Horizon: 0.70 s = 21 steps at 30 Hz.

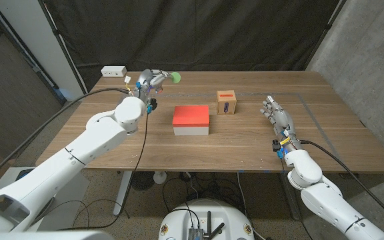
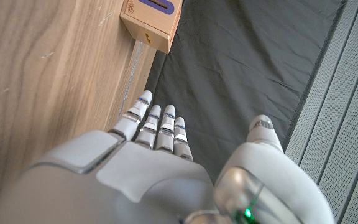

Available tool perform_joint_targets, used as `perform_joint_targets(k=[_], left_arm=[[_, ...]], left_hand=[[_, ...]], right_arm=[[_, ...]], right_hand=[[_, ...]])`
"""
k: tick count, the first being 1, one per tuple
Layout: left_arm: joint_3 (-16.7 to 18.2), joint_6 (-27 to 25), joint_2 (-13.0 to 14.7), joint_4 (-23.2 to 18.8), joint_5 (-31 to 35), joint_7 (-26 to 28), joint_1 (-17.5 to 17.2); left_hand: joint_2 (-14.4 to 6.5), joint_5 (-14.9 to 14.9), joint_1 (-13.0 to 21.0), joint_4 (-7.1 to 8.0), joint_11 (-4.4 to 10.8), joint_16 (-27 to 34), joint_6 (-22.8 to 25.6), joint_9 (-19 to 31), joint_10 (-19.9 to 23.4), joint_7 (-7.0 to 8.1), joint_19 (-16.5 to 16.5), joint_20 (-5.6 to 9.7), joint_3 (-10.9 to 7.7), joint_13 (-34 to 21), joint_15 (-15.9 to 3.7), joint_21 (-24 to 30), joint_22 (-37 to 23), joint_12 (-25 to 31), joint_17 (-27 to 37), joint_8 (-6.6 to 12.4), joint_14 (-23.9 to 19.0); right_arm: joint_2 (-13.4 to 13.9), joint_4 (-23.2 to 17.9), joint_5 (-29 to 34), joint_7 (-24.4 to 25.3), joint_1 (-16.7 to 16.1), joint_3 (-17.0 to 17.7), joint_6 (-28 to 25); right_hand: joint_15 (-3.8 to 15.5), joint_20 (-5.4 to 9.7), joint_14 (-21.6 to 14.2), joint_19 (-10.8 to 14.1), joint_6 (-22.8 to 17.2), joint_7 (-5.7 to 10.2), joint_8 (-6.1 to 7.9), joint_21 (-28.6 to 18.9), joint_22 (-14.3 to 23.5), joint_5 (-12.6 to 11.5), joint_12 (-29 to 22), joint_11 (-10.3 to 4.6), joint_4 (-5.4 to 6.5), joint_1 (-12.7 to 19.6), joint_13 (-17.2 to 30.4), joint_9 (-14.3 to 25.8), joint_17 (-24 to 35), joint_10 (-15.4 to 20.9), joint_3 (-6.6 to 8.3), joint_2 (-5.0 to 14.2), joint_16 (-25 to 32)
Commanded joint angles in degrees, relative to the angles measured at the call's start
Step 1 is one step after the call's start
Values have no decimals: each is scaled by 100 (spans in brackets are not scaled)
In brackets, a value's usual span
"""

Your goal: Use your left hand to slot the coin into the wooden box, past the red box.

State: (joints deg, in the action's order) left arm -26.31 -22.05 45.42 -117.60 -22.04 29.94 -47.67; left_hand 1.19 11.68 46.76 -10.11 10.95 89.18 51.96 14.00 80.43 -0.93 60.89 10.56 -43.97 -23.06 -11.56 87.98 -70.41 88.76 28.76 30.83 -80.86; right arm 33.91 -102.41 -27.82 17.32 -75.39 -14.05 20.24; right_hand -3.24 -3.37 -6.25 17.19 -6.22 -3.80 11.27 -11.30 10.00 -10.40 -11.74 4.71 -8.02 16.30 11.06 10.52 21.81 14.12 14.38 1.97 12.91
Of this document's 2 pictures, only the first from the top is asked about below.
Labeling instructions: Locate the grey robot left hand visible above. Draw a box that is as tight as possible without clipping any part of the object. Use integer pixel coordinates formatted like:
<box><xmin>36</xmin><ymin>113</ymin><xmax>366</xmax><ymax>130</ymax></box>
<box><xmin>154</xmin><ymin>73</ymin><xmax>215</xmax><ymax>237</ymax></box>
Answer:
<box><xmin>130</xmin><ymin>69</ymin><xmax>173</xmax><ymax>100</ymax></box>

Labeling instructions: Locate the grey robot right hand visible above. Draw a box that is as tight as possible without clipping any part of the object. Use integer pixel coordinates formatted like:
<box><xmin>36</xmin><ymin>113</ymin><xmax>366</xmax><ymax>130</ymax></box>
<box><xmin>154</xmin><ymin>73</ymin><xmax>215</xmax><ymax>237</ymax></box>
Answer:
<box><xmin>259</xmin><ymin>95</ymin><xmax>302</xmax><ymax>157</ymax></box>

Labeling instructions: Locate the white power outlet box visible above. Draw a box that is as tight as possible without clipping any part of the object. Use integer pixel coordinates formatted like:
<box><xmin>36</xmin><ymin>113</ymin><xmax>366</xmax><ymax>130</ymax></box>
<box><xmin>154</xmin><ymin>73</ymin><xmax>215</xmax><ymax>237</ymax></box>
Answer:
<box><xmin>100</xmin><ymin>65</ymin><xmax>128</xmax><ymax>78</ymax></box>

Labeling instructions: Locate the red box with white base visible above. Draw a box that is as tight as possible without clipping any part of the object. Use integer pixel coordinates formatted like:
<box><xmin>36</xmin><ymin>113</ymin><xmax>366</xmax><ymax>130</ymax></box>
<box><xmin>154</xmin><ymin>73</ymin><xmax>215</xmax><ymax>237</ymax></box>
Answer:
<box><xmin>171</xmin><ymin>105</ymin><xmax>210</xmax><ymax>137</ymax></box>

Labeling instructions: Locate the wooden coin slot box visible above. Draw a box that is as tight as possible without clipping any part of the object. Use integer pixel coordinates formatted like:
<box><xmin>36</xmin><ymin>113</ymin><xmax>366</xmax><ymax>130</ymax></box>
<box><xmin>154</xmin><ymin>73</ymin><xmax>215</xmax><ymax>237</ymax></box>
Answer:
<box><xmin>216</xmin><ymin>89</ymin><xmax>237</xmax><ymax>115</ymax></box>

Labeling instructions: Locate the black backdrop curtain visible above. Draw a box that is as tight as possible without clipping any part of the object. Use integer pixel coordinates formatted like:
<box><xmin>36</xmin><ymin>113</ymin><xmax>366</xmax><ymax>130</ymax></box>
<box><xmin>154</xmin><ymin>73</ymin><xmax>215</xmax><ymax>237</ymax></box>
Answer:
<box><xmin>41</xmin><ymin>0</ymin><xmax>346</xmax><ymax>91</ymax></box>

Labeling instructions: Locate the grey table leg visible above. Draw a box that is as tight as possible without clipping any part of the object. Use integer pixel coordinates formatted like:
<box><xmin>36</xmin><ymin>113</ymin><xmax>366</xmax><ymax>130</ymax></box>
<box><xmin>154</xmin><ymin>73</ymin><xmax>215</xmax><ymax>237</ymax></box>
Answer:
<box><xmin>278</xmin><ymin>172</ymin><xmax>302</xmax><ymax>221</ymax></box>

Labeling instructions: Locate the black backdrop stand pole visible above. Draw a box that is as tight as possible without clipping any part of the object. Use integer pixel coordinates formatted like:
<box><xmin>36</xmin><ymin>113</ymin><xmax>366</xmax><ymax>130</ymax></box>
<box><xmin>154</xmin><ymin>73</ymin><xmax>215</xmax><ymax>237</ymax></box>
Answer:
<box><xmin>38</xmin><ymin>0</ymin><xmax>89</xmax><ymax>97</ymax></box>
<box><xmin>306</xmin><ymin>0</ymin><xmax>347</xmax><ymax>70</ymax></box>

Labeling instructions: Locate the white round floor disc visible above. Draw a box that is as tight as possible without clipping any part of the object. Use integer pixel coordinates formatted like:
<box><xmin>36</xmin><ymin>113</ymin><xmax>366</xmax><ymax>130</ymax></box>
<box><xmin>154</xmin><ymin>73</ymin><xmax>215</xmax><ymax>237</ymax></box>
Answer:
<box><xmin>153</xmin><ymin>171</ymin><xmax>168</xmax><ymax>185</ymax></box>

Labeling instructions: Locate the black round floor fan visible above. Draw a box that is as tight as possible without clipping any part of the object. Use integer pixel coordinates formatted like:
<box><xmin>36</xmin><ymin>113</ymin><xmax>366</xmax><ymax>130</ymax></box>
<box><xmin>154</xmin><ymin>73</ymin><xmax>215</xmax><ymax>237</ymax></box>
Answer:
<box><xmin>131</xmin><ymin>171</ymin><xmax>155</xmax><ymax>191</ymax></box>

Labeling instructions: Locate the white table leg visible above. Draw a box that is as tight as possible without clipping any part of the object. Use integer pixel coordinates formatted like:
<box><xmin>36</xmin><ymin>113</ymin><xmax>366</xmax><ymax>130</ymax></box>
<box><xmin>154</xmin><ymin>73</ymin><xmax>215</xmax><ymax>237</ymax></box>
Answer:
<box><xmin>113</xmin><ymin>171</ymin><xmax>133</xmax><ymax>217</ymax></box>

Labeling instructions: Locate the white robot torso base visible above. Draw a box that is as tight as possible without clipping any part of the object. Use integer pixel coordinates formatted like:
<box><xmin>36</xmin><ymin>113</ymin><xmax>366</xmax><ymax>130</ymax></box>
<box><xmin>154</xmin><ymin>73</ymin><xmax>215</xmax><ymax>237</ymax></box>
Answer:
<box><xmin>158</xmin><ymin>199</ymin><xmax>255</xmax><ymax>240</ymax></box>

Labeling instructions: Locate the blue foot pedal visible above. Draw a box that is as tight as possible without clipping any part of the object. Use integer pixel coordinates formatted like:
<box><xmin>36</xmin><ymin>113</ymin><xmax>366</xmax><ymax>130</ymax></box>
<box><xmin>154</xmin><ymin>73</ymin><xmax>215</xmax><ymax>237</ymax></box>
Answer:
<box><xmin>15</xmin><ymin>168</ymin><xmax>33</xmax><ymax>181</ymax></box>

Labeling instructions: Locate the white robot head edge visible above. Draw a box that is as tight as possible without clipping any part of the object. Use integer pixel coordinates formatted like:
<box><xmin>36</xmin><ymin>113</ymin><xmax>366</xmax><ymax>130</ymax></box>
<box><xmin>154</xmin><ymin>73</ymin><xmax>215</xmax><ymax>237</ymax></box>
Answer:
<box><xmin>0</xmin><ymin>229</ymin><xmax>115</xmax><ymax>240</ymax></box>

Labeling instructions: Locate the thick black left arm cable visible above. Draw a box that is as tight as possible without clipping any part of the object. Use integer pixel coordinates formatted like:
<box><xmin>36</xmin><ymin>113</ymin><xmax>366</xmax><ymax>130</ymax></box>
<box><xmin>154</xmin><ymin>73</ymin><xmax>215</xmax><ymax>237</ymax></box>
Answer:
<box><xmin>0</xmin><ymin>87</ymin><xmax>130</xmax><ymax>188</ymax></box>

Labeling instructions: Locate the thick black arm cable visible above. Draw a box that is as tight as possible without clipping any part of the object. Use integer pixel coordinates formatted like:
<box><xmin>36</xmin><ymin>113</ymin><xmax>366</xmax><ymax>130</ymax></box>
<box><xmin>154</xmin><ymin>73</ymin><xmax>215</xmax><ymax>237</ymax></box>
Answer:
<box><xmin>299</xmin><ymin>139</ymin><xmax>384</xmax><ymax>230</ymax></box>
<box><xmin>0</xmin><ymin>87</ymin><xmax>130</xmax><ymax>188</ymax></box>

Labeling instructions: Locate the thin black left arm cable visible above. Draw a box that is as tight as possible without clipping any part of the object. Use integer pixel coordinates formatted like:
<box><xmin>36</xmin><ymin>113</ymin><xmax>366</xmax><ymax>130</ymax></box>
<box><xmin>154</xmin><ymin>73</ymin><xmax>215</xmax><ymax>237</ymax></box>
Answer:
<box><xmin>58</xmin><ymin>112</ymin><xmax>150</xmax><ymax>231</ymax></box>

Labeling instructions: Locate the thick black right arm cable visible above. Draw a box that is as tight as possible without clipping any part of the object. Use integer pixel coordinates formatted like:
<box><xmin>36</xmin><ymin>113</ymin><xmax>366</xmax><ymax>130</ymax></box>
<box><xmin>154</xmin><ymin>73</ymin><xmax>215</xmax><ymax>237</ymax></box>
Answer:
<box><xmin>299</xmin><ymin>139</ymin><xmax>384</xmax><ymax>230</ymax></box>

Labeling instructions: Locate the black floor cable bundle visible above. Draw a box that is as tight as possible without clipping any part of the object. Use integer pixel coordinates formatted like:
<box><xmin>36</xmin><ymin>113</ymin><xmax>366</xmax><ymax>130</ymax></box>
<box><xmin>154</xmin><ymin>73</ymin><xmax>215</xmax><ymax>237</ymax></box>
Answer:
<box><xmin>161</xmin><ymin>171</ymin><xmax>246</xmax><ymax>214</ymax></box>

